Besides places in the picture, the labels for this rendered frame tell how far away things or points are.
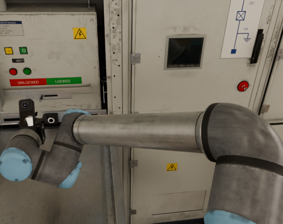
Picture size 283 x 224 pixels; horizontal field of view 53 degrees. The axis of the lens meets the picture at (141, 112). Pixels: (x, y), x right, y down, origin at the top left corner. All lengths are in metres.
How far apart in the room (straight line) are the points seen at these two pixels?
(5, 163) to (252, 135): 0.63
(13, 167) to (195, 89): 0.90
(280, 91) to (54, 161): 1.19
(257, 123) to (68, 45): 0.97
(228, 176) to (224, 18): 0.95
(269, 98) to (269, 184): 1.17
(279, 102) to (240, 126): 1.18
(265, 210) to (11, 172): 0.65
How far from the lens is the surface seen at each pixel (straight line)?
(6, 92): 1.40
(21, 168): 0.85
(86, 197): 1.10
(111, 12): 1.22
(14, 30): 1.33
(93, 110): 1.43
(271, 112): 1.67
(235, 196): 0.46
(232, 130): 0.49
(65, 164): 0.86
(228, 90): 1.47
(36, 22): 1.30
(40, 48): 1.33
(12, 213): 1.11
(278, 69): 1.55
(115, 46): 1.26
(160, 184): 1.74
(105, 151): 1.27
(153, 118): 0.62
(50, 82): 1.38
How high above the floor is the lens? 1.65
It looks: 31 degrees down
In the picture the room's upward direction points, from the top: 2 degrees clockwise
